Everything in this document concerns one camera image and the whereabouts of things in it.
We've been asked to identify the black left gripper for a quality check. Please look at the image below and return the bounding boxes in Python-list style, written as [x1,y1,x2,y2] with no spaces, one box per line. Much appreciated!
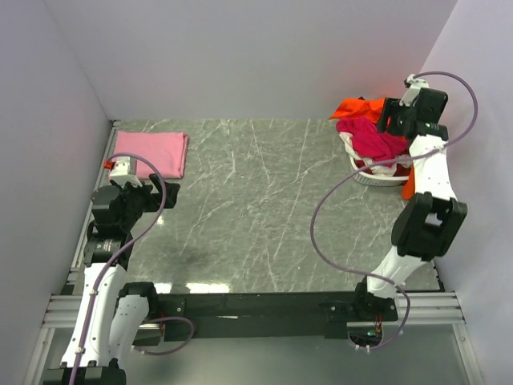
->
[114,172,179,230]

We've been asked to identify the orange t shirt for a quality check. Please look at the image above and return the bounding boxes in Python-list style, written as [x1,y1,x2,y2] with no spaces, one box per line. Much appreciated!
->
[329,95,418,200]

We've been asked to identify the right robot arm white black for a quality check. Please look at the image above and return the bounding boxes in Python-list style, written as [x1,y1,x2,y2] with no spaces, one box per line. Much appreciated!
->
[351,87,468,320]

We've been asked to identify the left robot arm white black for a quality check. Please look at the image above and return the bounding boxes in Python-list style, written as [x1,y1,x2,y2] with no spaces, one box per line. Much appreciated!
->
[42,173,180,384]

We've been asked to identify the magenta t shirt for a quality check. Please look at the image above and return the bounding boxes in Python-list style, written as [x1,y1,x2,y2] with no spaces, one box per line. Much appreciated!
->
[336,116,408,161]

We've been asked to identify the folded pink t shirt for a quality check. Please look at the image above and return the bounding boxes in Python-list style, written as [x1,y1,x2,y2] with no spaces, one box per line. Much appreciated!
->
[114,131,188,179]

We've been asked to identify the white laundry basket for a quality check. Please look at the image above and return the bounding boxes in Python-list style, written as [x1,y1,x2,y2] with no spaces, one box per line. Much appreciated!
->
[353,164,410,187]

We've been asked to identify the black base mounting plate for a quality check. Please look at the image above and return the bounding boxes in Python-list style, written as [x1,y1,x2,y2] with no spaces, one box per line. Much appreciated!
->
[145,291,398,342]

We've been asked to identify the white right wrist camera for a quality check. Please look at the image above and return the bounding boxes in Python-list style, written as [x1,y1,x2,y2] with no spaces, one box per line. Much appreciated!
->
[399,74,429,107]

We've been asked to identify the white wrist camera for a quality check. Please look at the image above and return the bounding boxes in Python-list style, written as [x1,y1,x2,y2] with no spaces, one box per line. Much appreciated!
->
[108,156,143,188]
[399,74,429,107]

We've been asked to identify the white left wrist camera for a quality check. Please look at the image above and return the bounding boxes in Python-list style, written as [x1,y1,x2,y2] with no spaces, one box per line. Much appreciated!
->
[108,156,143,188]

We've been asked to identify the aluminium frame rail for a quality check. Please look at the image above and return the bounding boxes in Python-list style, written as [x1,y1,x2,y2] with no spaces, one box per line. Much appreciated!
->
[42,292,466,329]

